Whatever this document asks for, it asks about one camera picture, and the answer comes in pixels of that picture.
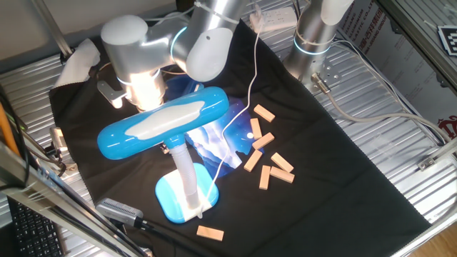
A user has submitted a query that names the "blue and white desk lamp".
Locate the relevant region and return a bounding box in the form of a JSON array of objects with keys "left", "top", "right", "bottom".
[{"left": 96, "top": 86, "right": 230, "bottom": 225}]

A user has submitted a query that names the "blue landscape picture mat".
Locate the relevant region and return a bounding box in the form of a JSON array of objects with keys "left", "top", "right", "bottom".
[{"left": 166, "top": 76, "right": 267, "bottom": 179}]

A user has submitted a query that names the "wooden block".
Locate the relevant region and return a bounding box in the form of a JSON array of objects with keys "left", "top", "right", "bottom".
[
  {"left": 249, "top": 117, "right": 263, "bottom": 141},
  {"left": 196, "top": 225, "right": 225, "bottom": 242},
  {"left": 258, "top": 164, "right": 272, "bottom": 191},
  {"left": 253, "top": 104, "right": 276, "bottom": 124},
  {"left": 269, "top": 166, "right": 296, "bottom": 184},
  {"left": 251, "top": 132, "right": 276, "bottom": 151},
  {"left": 270, "top": 152, "right": 295, "bottom": 173},
  {"left": 243, "top": 149, "right": 263, "bottom": 173}
]

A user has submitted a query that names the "small silver clamp device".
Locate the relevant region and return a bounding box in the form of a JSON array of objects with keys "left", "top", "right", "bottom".
[{"left": 49, "top": 126, "right": 69, "bottom": 154}]

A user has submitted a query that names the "white cloth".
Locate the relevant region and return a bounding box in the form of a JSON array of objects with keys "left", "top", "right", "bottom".
[{"left": 53, "top": 38, "right": 101, "bottom": 89}]

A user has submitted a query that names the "black keyboard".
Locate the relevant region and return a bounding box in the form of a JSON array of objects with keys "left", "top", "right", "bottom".
[{"left": 6, "top": 198, "right": 65, "bottom": 257}]

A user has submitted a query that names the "orange pole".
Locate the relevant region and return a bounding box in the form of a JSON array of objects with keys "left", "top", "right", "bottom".
[{"left": 0, "top": 101, "right": 21, "bottom": 158}]

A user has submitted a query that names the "black cloth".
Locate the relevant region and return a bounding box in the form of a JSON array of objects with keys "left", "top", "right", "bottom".
[{"left": 49, "top": 17, "right": 432, "bottom": 257}]

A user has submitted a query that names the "white power strip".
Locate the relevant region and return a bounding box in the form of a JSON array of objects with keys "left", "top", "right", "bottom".
[{"left": 248, "top": 5, "right": 299, "bottom": 34}]

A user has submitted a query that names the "printed gray board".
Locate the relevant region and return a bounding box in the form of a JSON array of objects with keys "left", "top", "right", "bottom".
[{"left": 335, "top": 0, "right": 457, "bottom": 140}]

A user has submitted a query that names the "black and white marker tag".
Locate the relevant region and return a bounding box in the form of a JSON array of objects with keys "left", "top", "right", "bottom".
[{"left": 437, "top": 24, "right": 457, "bottom": 57}]

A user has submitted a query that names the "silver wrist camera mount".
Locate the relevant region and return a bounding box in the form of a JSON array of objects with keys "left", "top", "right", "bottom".
[{"left": 96, "top": 80, "right": 129, "bottom": 110}]

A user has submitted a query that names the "gray camera box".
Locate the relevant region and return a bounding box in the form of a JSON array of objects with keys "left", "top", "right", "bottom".
[{"left": 95, "top": 198, "right": 154, "bottom": 230}]

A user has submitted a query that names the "aluminium frame profile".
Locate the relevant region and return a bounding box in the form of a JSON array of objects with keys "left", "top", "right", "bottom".
[{"left": 0, "top": 141, "right": 151, "bottom": 257}]

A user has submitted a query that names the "white lamp power cable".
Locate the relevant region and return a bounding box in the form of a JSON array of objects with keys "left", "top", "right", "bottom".
[{"left": 197, "top": 21, "right": 265, "bottom": 219}]

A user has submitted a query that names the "slanted aluminium post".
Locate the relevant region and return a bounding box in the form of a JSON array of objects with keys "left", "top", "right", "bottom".
[{"left": 30, "top": 0, "right": 74, "bottom": 58}]

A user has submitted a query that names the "thick gray robot cable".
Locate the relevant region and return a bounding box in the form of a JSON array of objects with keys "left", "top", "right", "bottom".
[{"left": 310, "top": 72, "right": 454, "bottom": 143}]

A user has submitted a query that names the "thin white cable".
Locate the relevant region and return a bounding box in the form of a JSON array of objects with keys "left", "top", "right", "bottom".
[{"left": 331, "top": 39, "right": 446, "bottom": 143}]

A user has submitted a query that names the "small metal angle bracket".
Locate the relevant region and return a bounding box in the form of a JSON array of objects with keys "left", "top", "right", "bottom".
[{"left": 417, "top": 156, "right": 437, "bottom": 171}]

